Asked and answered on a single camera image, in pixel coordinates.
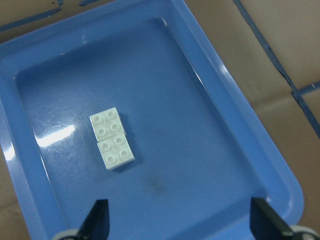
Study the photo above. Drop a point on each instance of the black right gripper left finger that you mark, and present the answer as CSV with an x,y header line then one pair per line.
x,y
96,225

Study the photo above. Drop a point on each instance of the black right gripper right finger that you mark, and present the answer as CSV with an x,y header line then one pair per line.
x,y
265,223

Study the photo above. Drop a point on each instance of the white block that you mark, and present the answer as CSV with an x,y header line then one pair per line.
x,y
106,124
115,151

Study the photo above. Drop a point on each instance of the blue plastic tray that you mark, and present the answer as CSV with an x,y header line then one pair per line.
x,y
200,151

